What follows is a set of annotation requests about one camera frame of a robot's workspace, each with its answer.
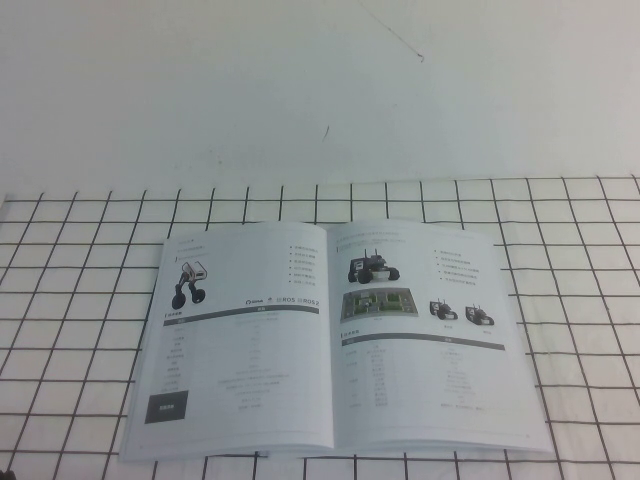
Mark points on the white product manual book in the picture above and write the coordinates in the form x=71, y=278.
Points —
x=400, y=360

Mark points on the white black-grid tablecloth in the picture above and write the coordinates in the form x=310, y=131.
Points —
x=575, y=300

